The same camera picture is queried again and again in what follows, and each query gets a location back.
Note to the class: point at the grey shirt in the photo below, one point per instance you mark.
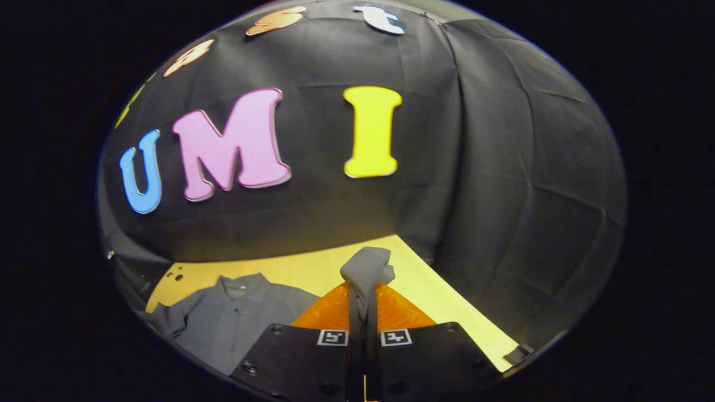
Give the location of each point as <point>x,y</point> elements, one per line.
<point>234,324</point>

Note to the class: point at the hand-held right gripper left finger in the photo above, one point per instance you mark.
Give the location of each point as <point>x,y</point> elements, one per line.
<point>354,357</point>

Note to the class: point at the black table edge clamp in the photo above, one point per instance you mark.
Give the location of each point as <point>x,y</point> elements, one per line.
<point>519,353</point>

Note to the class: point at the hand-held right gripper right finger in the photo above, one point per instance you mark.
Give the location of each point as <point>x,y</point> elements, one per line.
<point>373,357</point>

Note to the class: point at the black backdrop cloth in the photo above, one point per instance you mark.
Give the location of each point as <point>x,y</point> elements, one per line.
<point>475,167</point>

